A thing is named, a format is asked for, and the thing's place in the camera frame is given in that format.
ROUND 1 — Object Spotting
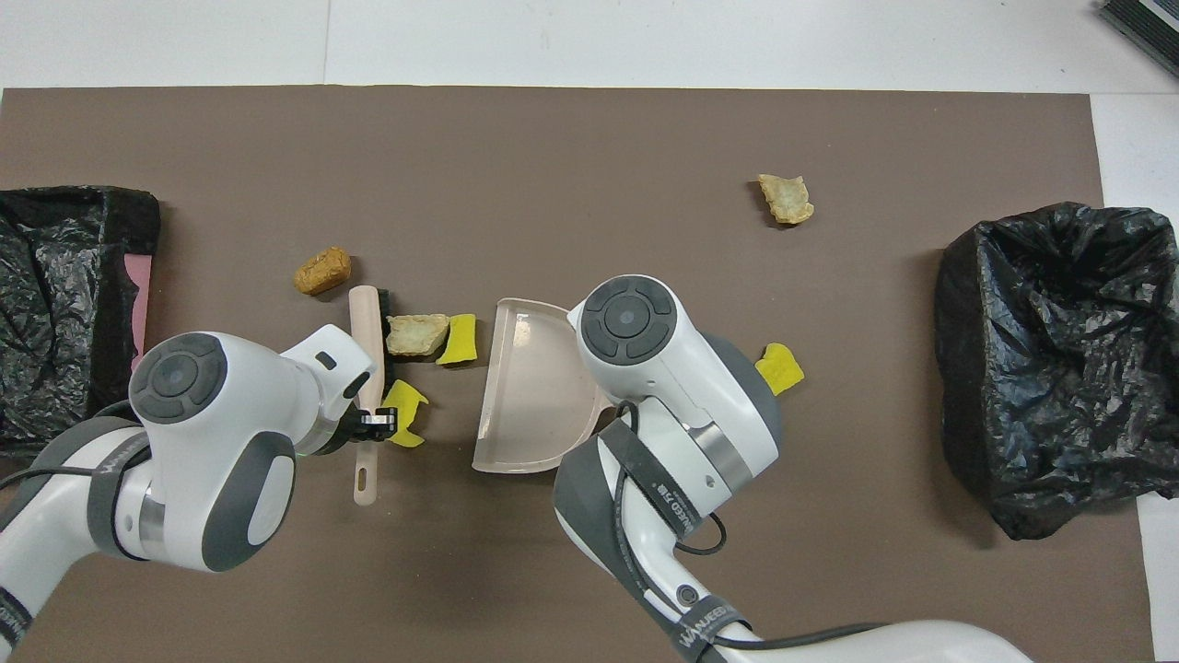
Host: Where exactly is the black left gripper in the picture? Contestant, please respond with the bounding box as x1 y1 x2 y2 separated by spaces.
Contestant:
333 408 399 452

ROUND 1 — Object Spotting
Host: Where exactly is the notched yellow sponge piece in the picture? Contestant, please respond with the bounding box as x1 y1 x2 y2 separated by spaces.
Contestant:
379 379 431 449

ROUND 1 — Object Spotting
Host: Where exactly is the beige angular foam chunk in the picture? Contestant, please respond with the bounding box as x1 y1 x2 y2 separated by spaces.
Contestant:
385 314 452 358

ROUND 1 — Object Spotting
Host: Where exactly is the beige brush with black bristles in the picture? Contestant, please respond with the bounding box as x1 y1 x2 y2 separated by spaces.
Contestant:
348 285 397 507

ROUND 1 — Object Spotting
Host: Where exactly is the small yellow sponge piece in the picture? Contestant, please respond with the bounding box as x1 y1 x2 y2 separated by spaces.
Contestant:
435 314 480 366

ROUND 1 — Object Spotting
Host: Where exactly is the beige plastic dustpan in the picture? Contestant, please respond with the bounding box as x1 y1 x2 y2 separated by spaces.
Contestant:
472 297 613 475

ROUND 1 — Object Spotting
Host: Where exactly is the orange-brown sponge chunk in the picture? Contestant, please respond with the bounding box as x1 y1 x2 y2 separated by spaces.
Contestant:
294 246 353 297

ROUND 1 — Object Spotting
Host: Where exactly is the rounded yellow sponge chunk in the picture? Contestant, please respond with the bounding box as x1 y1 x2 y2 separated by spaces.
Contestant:
755 343 805 397

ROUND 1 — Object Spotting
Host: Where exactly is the beige jagged foam chunk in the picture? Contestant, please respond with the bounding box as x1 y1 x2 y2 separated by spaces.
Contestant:
757 173 816 226

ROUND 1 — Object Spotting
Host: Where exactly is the pink bin with black bag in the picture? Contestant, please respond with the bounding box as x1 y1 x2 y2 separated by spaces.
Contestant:
0 186 162 457

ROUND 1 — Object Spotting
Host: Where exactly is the black bag lined bin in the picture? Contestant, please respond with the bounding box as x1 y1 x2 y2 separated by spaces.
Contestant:
933 202 1179 541

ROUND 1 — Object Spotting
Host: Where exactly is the brown table mat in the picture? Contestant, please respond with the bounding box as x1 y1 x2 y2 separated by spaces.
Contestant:
0 87 1157 663

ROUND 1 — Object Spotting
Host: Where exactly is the dark grey ribbed device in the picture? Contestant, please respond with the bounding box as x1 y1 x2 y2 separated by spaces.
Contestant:
1098 0 1179 79

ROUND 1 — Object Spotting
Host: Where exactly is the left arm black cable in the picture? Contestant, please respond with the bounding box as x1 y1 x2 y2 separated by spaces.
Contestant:
0 401 153 517

